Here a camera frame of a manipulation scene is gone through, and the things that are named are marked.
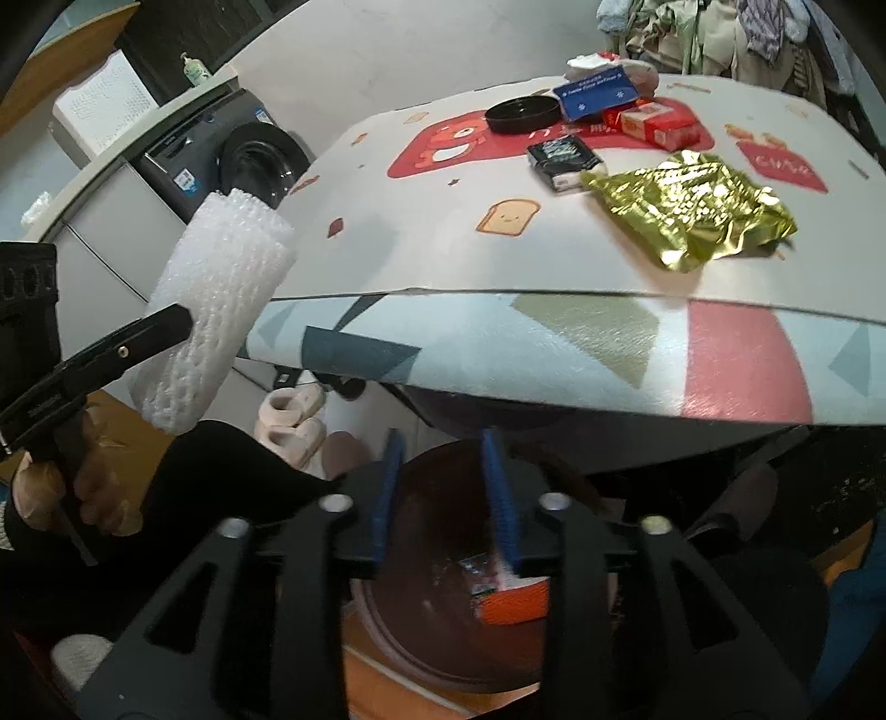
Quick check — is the grey front-load washing machine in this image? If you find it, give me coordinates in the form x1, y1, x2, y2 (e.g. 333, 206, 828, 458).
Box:
131, 86, 312, 226

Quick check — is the person's left leg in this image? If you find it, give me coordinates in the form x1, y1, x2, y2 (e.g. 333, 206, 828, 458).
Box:
142, 419, 347, 531

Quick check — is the person's left forearm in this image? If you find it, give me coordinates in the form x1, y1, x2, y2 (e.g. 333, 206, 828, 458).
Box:
0, 495, 91, 624

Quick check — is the person's leg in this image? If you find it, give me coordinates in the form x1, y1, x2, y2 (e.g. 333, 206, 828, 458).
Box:
685, 457, 832, 624
142, 419, 347, 531

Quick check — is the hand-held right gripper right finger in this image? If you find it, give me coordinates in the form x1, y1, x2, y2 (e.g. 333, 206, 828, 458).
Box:
481, 428, 814, 720

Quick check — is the white perforated laundry basket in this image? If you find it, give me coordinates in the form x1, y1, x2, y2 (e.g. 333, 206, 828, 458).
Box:
51, 52, 160, 167

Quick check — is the brown round waste bin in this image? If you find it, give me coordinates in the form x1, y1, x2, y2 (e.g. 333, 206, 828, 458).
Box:
342, 439, 620, 697

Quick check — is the clear bag with green candy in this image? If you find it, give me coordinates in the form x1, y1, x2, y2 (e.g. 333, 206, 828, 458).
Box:
457, 554, 503, 600

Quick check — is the bear printed table mat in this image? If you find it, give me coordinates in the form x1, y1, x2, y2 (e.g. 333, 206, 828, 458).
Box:
242, 73, 886, 323

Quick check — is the beige slipper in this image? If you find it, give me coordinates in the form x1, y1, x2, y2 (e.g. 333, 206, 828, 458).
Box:
266, 415, 326, 472
257, 384, 326, 434

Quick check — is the pile of clothes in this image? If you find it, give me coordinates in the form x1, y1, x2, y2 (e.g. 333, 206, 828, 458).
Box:
596, 0, 859, 105

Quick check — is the red carton box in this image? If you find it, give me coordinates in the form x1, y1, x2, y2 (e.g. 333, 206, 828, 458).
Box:
601, 100, 697, 151

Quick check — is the blue printed carton box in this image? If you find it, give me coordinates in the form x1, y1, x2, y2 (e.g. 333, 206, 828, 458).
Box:
552, 65, 641, 124

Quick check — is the white paper wrapper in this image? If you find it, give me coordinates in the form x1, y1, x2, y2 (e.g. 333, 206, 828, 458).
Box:
564, 50, 627, 77

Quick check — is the white laundry cabinet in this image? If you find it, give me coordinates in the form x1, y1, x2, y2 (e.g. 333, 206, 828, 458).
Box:
20, 73, 326, 389

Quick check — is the black round lid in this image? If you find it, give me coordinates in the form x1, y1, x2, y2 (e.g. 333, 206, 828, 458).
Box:
485, 97, 562, 135

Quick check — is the blue cloth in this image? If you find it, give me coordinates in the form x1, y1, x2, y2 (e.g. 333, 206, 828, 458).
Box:
810, 533, 886, 700

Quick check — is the gold foil wrapper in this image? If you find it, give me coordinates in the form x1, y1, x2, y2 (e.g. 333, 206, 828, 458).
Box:
580, 148, 799, 273

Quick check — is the person's left hand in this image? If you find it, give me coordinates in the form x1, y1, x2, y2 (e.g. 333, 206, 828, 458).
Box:
10, 405, 146, 537

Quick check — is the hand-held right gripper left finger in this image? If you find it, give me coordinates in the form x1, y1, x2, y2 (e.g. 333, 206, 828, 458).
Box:
76, 428, 409, 720

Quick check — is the glossy plastic case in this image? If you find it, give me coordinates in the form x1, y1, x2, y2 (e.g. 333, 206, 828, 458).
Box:
527, 133, 609, 195

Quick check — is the orange plastic piece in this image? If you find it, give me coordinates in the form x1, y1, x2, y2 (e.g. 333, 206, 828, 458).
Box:
471, 574, 551, 626

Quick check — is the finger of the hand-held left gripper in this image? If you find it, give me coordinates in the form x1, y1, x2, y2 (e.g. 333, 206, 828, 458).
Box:
59, 303, 196, 389

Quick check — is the white knit garment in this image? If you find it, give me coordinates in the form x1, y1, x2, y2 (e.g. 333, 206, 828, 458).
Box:
51, 633, 112, 693

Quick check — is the wooden wall cabinet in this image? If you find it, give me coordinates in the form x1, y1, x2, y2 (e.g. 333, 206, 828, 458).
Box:
0, 0, 143, 129

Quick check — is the person's right leg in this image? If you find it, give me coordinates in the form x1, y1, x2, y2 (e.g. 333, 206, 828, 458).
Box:
685, 457, 832, 624

